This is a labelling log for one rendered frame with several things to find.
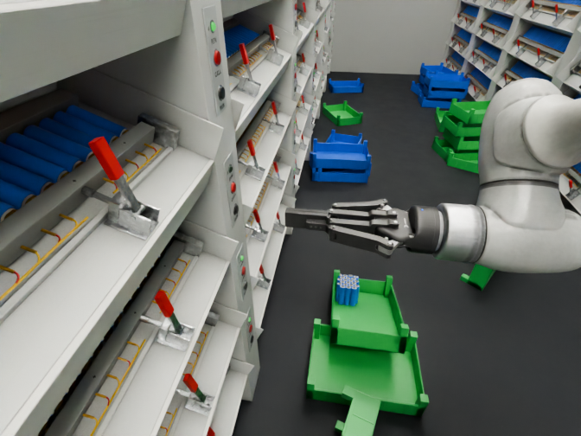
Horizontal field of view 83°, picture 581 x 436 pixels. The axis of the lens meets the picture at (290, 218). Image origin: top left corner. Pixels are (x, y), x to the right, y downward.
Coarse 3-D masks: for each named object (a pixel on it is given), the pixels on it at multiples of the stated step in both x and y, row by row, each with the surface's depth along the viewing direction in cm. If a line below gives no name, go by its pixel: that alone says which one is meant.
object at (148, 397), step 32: (192, 224) 52; (192, 256) 54; (224, 256) 55; (192, 288) 49; (192, 320) 46; (128, 352) 40; (160, 352) 41; (160, 384) 39; (96, 416) 34; (128, 416) 35; (160, 416) 36
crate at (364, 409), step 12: (348, 396) 70; (360, 396) 69; (360, 408) 68; (372, 408) 68; (348, 420) 66; (360, 420) 66; (372, 420) 66; (348, 432) 64; (360, 432) 64; (372, 432) 64
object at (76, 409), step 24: (168, 264) 48; (144, 288) 44; (144, 312) 43; (120, 336) 38; (96, 360) 36; (96, 384) 34; (120, 384) 36; (72, 408) 32; (48, 432) 30; (72, 432) 32
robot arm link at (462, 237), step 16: (448, 208) 49; (464, 208) 49; (480, 208) 49; (448, 224) 48; (464, 224) 47; (480, 224) 47; (448, 240) 48; (464, 240) 47; (480, 240) 47; (448, 256) 49; (464, 256) 48
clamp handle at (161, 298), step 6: (156, 294) 38; (162, 294) 38; (156, 300) 38; (162, 300) 38; (168, 300) 39; (162, 306) 38; (168, 306) 39; (168, 312) 39; (168, 318) 40; (174, 318) 41; (174, 324) 41; (180, 324) 42; (174, 330) 42; (180, 330) 42
